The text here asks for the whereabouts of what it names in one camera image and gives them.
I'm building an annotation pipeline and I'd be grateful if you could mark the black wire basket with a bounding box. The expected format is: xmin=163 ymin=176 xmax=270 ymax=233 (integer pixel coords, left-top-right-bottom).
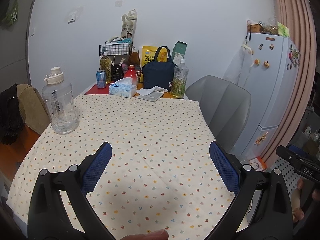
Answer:
xmin=99 ymin=36 xmax=133 ymax=56

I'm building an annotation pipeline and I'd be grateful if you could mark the green tea plastic bottle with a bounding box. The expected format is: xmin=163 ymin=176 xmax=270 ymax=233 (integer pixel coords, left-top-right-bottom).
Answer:
xmin=170 ymin=59 xmax=189 ymax=99

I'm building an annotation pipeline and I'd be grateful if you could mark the grey door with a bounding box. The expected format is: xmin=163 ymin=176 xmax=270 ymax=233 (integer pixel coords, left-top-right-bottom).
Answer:
xmin=1 ymin=0 xmax=35 ymax=91

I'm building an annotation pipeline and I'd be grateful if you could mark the person's left hand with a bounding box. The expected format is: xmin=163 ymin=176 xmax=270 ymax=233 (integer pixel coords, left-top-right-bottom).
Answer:
xmin=121 ymin=229 xmax=169 ymax=240

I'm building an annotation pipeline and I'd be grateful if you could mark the large clear water jug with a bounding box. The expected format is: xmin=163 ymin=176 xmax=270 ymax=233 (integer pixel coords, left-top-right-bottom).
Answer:
xmin=42 ymin=67 xmax=79 ymax=134

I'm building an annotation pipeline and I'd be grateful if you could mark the person's right hand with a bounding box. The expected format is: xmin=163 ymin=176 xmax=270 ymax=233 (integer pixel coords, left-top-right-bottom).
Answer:
xmin=291 ymin=178 xmax=304 ymax=223

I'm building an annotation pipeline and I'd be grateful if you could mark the white paper on table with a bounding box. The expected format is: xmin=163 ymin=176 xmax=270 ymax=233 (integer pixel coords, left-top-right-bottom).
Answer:
xmin=136 ymin=86 xmax=168 ymax=102

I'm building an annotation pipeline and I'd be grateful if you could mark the grey chair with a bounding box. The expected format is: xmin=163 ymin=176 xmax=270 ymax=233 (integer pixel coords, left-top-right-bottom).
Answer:
xmin=185 ymin=75 xmax=251 ymax=152

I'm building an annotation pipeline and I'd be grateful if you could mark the black garment on chair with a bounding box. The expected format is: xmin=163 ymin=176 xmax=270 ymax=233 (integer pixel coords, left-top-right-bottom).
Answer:
xmin=0 ymin=84 xmax=24 ymax=145

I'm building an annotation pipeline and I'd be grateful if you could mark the green carton box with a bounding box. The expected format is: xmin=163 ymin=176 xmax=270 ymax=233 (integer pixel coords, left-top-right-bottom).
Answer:
xmin=171 ymin=41 xmax=187 ymax=65

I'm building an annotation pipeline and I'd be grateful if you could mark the blue drink can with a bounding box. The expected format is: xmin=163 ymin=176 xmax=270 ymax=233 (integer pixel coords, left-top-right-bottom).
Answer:
xmin=96 ymin=70 xmax=106 ymax=89

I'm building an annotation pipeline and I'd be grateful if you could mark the paper bag on wall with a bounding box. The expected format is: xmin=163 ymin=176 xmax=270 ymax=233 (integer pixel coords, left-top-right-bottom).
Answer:
xmin=120 ymin=9 xmax=138 ymax=41

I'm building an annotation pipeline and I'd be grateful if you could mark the blue tissue box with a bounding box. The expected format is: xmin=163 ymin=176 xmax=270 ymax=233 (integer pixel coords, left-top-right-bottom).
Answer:
xmin=109 ymin=77 xmax=137 ymax=98

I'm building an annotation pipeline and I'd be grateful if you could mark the floral cream tablecloth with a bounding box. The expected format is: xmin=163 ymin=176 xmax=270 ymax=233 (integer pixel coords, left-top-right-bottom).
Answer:
xmin=7 ymin=95 xmax=234 ymax=239

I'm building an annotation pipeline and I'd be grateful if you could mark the pink curtain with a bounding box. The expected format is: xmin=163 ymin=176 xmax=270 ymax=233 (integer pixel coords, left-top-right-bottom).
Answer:
xmin=260 ymin=0 xmax=318 ymax=164

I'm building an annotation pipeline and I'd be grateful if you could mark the navy lunch bag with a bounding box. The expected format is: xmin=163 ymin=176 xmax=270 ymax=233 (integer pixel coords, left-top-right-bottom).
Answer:
xmin=142 ymin=46 xmax=176 ymax=92

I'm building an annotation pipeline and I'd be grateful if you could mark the red white bottle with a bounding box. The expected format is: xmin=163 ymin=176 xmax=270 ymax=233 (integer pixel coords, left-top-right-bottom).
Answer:
xmin=124 ymin=65 xmax=138 ymax=85

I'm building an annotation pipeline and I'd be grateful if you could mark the tan jacket on chair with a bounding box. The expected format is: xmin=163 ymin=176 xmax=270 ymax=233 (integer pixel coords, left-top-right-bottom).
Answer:
xmin=17 ymin=84 xmax=50 ymax=135

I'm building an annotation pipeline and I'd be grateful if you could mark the black mesh pen holder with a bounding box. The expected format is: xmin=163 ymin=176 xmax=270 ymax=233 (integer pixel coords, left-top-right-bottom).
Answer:
xmin=111 ymin=65 xmax=124 ymax=82

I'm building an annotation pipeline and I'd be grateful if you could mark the white refrigerator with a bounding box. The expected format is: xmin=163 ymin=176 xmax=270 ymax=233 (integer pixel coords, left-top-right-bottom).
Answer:
xmin=223 ymin=33 xmax=300 ymax=159

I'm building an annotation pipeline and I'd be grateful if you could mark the yellow-green drink bottle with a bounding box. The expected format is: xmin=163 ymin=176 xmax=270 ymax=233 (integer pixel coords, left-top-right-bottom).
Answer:
xmin=100 ymin=52 xmax=112 ymax=84

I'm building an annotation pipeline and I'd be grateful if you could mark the yellow snack bag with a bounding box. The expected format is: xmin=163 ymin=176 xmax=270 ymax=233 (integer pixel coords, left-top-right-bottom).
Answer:
xmin=141 ymin=46 xmax=168 ymax=71

